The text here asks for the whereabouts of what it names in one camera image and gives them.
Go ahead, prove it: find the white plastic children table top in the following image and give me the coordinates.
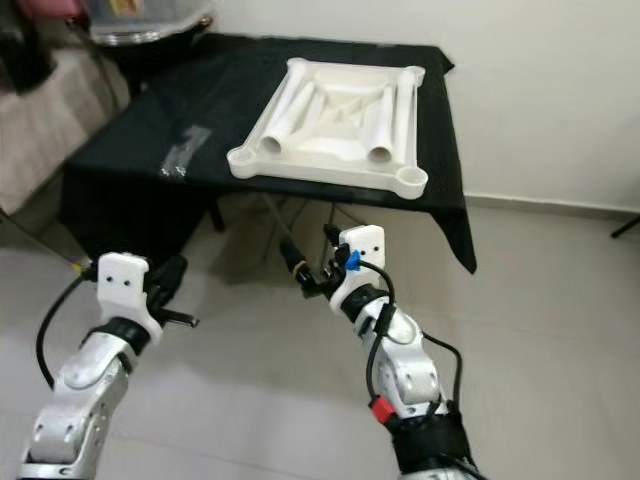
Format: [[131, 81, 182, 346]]
[[226, 57, 429, 196]]

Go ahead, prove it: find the beige tablecloth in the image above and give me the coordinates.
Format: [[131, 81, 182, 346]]
[[0, 45, 121, 216]]

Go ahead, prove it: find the black wok pan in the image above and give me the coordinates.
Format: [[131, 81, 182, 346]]
[[0, 0, 61, 96]]

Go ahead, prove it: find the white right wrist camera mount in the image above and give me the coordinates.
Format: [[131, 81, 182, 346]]
[[325, 225, 388, 306]]

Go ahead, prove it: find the pink plastic container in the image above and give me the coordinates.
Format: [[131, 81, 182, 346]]
[[15, 0, 86, 21]]

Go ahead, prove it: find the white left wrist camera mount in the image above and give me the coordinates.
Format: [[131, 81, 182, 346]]
[[96, 252, 161, 341]]

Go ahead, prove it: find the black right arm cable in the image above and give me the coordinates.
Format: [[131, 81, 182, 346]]
[[350, 258, 463, 406]]

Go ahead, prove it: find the black tripod leg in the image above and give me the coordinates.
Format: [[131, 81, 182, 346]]
[[610, 213, 640, 241]]

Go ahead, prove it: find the black tablecloth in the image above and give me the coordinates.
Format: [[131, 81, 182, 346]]
[[60, 33, 479, 276]]

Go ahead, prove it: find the clear plastic bag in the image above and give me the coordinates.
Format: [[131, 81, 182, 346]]
[[160, 125, 213, 181]]

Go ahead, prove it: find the metal folding table frame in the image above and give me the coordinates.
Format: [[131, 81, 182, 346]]
[[210, 195, 361, 301]]

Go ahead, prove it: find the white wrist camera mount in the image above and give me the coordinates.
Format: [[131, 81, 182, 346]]
[[96, 252, 161, 341], [325, 225, 388, 306]]

